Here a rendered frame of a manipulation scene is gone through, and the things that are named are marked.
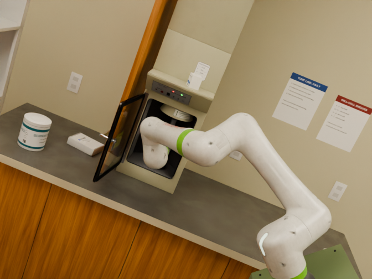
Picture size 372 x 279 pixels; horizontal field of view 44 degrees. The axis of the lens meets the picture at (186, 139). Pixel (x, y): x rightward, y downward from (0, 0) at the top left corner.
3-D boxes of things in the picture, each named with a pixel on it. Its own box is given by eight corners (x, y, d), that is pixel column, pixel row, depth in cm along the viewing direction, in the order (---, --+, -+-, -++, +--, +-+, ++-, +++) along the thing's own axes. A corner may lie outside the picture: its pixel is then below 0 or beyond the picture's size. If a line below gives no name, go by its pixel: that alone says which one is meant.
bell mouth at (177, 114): (163, 103, 244) (166, 93, 242) (194, 116, 244) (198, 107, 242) (156, 111, 227) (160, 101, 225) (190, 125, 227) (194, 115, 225)
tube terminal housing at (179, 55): (127, 154, 261) (175, 24, 237) (180, 176, 261) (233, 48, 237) (114, 170, 238) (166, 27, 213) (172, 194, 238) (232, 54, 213)
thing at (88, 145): (78, 138, 256) (80, 132, 255) (102, 151, 253) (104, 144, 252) (66, 143, 245) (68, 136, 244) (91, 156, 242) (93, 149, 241)
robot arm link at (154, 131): (177, 161, 175) (202, 154, 181) (174, 132, 172) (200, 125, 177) (137, 142, 206) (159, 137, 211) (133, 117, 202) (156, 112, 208)
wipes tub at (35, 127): (24, 136, 234) (31, 109, 230) (47, 146, 234) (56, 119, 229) (11, 144, 222) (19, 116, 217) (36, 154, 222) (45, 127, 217)
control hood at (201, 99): (145, 87, 223) (152, 67, 220) (207, 112, 223) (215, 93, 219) (140, 91, 212) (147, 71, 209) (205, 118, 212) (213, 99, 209)
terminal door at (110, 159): (119, 164, 235) (145, 92, 222) (93, 184, 206) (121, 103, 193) (118, 163, 235) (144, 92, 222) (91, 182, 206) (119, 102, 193)
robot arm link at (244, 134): (345, 218, 158) (249, 100, 171) (312, 245, 151) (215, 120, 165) (328, 227, 169) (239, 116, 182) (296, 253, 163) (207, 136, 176)
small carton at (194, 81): (186, 83, 216) (190, 72, 214) (196, 87, 217) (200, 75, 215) (187, 87, 211) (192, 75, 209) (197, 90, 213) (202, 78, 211)
